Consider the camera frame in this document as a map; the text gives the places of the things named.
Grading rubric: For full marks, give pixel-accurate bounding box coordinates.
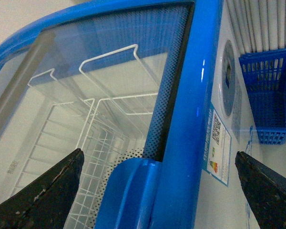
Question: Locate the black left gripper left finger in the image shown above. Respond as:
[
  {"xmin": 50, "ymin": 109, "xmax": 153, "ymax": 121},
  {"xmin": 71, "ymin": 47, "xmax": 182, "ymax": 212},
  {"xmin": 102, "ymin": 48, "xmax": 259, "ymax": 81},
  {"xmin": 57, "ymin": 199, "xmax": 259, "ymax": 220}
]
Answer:
[{"xmin": 0, "ymin": 148, "xmax": 84, "ymax": 229}]

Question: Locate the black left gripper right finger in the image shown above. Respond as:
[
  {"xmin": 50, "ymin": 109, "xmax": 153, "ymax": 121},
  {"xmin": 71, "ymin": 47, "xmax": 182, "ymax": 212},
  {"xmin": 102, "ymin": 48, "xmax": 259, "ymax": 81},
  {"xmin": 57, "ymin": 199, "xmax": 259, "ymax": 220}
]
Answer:
[{"xmin": 235, "ymin": 151, "xmax": 286, "ymax": 229}]

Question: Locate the blue energy efficiency label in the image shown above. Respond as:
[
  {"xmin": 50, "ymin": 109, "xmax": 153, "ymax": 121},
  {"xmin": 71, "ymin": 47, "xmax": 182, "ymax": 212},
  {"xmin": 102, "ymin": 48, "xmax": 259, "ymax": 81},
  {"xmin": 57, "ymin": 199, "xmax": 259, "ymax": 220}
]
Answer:
[{"xmin": 203, "ymin": 105, "xmax": 232, "ymax": 186}]

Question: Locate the blue plastic shopping basket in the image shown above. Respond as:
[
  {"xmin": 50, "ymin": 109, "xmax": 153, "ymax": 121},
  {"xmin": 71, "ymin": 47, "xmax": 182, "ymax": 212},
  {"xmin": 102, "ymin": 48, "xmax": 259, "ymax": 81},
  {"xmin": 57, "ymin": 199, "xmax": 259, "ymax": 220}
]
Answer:
[{"xmin": 239, "ymin": 48, "xmax": 286, "ymax": 145}]

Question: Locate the oval temperature control panel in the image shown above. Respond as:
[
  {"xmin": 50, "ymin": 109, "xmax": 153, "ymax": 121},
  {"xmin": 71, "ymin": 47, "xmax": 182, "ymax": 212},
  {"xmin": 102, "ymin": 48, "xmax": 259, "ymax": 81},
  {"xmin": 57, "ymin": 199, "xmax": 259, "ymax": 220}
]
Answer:
[{"xmin": 220, "ymin": 40, "xmax": 235, "ymax": 118}]

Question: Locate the white blue chest freezer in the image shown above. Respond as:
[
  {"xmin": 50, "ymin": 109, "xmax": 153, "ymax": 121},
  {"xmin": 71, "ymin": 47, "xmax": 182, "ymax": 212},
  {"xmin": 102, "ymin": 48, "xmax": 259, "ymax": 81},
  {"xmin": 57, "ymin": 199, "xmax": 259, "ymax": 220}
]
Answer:
[{"xmin": 0, "ymin": 0, "xmax": 286, "ymax": 229}]

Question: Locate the white vertical slat radiator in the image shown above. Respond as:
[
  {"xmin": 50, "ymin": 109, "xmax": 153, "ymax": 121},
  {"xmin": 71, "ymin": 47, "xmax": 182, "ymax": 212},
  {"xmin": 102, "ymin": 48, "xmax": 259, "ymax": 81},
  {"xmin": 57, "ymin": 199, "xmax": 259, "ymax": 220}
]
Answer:
[{"xmin": 225, "ymin": 0, "xmax": 286, "ymax": 54}]

